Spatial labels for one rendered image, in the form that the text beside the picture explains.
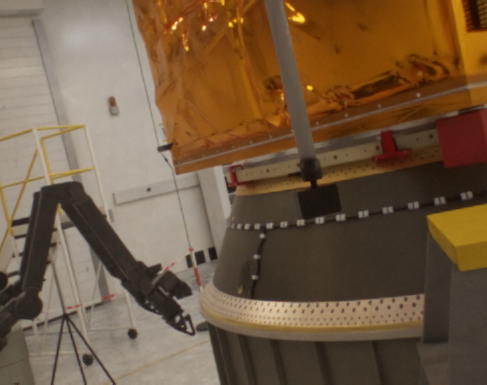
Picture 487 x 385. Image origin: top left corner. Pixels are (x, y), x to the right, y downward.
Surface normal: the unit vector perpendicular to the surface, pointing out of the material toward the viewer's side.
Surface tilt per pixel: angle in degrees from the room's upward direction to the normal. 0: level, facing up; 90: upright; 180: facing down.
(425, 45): 91
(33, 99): 90
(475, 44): 89
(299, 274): 62
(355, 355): 90
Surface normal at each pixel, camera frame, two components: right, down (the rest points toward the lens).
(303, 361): -0.65, 0.18
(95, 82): 0.52, -0.07
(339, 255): -0.56, -0.31
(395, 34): -0.83, 0.22
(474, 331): -0.18, 0.04
